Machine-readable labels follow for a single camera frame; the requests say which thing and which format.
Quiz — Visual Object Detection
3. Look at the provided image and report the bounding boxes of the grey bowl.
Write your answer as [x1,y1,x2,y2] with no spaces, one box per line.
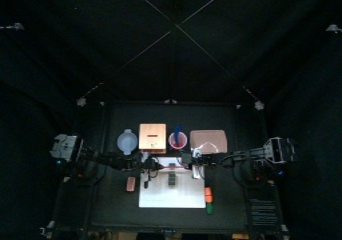
[117,128,139,156]

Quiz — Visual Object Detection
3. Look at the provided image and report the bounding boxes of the orange toy carrot green top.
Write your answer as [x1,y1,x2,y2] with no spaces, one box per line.
[204,186,214,216]

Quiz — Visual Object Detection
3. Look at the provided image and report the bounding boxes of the small metal pot wire handle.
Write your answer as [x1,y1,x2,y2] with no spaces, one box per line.
[196,142,222,157]

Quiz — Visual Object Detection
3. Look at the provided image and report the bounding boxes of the white cutting board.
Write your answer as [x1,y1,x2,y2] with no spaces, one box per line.
[138,156,208,209]

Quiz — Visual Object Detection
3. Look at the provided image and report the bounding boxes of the red plastic cup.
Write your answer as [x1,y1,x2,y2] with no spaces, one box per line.
[167,131,189,151]

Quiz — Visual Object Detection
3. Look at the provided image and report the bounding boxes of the salmon nigiri toy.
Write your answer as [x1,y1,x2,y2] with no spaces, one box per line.
[126,176,137,193]

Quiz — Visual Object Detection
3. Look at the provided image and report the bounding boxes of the black plate white text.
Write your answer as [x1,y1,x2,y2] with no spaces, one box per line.
[249,197,281,230]

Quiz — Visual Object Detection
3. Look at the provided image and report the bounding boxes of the blue utensil in cup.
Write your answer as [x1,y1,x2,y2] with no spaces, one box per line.
[174,124,185,146]

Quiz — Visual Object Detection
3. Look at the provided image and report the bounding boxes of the brown flat tray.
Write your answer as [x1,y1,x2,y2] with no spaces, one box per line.
[189,129,229,155]

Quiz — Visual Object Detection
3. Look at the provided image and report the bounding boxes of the diagonal brace cable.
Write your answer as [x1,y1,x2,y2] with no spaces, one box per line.
[81,0,237,102]
[125,0,264,107]

